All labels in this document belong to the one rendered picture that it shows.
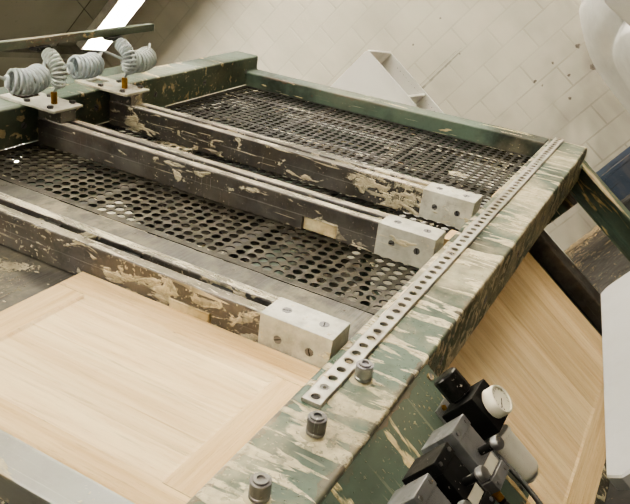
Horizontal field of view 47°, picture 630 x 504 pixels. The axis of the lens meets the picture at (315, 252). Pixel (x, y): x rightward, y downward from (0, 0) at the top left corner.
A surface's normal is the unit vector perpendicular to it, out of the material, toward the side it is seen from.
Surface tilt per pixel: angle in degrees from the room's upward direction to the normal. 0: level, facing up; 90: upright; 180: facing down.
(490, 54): 90
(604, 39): 85
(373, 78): 90
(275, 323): 90
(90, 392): 54
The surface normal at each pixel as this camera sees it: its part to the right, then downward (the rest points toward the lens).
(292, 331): -0.47, 0.33
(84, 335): 0.11, -0.89
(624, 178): -0.29, 0.18
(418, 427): 0.60, -0.55
